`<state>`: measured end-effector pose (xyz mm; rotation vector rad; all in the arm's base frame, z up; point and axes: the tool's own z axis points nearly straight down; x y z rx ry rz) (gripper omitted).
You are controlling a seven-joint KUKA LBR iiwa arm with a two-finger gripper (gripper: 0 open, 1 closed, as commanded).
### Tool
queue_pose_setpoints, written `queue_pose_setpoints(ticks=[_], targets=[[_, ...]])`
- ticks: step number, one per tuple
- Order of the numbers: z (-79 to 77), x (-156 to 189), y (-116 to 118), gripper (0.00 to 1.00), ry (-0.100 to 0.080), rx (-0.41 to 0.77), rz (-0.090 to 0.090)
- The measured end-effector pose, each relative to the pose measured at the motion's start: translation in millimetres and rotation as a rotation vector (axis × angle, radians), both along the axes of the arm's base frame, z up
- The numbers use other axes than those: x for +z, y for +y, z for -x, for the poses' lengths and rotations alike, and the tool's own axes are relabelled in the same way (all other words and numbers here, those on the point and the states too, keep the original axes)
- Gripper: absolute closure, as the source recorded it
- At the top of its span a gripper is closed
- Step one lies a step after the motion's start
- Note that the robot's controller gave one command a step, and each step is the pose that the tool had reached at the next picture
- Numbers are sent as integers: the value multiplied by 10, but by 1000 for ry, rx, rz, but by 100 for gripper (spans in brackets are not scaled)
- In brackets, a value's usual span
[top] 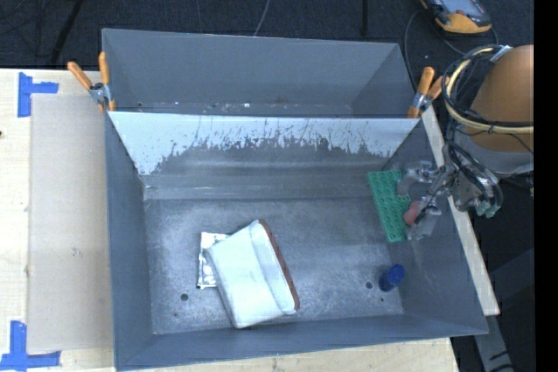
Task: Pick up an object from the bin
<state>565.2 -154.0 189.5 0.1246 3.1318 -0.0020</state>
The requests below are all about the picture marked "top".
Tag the small blue cylinder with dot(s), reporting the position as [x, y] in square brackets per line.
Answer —
[391, 277]

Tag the grey metal bin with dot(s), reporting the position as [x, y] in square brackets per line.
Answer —
[270, 170]

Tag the small pink toy food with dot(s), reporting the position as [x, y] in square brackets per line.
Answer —
[411, 213]

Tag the pale flat board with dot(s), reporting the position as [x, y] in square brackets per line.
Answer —
[70, 222]

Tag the silver foil packet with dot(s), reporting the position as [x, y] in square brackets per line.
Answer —
[206, 261]

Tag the green studded flat block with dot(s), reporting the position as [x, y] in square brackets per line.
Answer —
[385, 198]

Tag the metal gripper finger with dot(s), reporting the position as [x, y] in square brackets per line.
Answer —
[425, 222]
[414, 177]

